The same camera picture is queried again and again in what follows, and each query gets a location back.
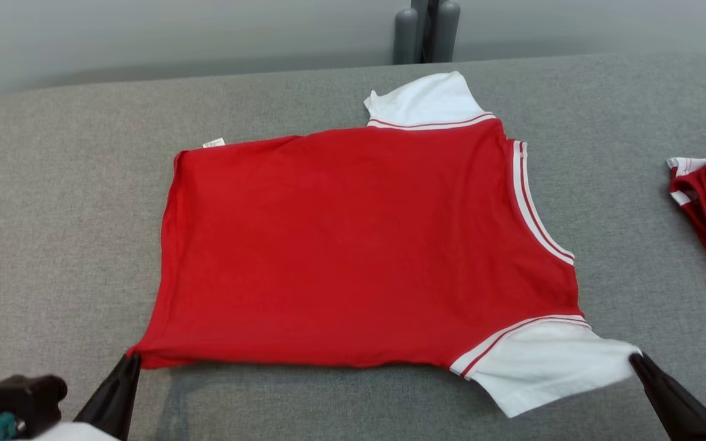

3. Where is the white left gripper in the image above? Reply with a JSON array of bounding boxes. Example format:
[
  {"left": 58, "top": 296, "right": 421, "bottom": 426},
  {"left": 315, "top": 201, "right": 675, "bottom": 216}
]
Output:
[{"left": 22, "top": 352, "right": 142, "bottom": 441}]

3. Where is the red white basketball jersey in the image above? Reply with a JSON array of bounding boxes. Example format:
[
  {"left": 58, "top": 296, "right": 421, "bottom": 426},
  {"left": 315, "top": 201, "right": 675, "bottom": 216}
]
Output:
[{"left": 126, "top": 70, "right": 643, "bottom": 418}]

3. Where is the grey double partition post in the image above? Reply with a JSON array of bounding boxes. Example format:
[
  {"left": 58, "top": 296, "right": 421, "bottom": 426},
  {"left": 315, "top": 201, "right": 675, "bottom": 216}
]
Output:
[{"left": 393, "top": 0, "right": 461, "bottom": 65}]

